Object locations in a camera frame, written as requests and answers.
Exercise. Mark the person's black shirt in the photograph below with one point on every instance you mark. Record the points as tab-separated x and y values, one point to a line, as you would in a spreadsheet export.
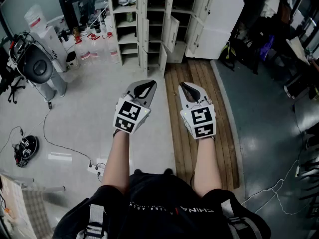
159	208

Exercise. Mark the white metal locker cabinet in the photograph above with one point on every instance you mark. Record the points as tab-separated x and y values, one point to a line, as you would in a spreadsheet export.
125	39

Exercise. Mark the black yellow backpack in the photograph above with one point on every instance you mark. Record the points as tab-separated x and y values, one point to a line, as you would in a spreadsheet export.
228	52

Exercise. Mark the grey metal bar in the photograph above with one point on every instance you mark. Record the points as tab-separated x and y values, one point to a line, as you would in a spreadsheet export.
45	188

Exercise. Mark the black window frame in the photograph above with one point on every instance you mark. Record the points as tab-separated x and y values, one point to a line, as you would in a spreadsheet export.
61	4

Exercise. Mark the white power strip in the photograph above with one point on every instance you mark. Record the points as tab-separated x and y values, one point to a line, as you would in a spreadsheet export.
96	168

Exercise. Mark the black fan on stand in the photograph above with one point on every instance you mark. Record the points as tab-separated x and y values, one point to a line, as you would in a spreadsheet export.
40	66

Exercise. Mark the checkered mat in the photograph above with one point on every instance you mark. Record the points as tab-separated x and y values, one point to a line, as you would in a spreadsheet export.
37	213

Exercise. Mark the white water dispenser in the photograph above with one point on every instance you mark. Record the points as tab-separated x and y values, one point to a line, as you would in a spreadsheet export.
53	48

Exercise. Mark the green bottle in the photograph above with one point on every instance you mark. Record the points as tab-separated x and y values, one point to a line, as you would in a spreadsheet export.
129	17

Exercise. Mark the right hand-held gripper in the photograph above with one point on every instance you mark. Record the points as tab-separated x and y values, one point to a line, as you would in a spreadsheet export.
202	118

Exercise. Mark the clear plastic sheet curtain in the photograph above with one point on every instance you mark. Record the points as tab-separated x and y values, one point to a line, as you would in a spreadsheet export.
219	14

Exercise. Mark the purple bag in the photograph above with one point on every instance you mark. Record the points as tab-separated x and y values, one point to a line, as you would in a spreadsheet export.
268	47

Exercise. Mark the black bottle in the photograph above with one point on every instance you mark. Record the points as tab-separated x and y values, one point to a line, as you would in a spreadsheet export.
97	27

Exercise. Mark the black office chair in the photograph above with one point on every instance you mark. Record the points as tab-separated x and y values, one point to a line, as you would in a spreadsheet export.
11	83

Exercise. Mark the wooden plank platform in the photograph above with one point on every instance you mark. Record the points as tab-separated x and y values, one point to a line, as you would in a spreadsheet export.
182	158

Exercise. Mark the black round floor device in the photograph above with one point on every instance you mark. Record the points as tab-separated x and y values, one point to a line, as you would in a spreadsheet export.
26	151

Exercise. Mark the white desk board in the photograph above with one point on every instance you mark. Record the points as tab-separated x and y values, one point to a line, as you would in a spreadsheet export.
296	50

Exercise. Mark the clear water jug pink label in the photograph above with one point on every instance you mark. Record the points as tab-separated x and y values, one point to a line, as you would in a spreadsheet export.
36	16

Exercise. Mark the person's right forearm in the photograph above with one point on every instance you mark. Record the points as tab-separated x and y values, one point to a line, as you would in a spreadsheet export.
208	165

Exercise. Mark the white bin black lid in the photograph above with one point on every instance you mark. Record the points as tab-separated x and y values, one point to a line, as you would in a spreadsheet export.
72	60

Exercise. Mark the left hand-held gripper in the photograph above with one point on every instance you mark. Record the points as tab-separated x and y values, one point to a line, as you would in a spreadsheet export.
124	113

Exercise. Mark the amber bottle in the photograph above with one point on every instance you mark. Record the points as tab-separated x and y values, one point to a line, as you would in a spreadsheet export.
76	32

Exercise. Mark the person's left forearm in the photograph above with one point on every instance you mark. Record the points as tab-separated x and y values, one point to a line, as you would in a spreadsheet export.
117	158

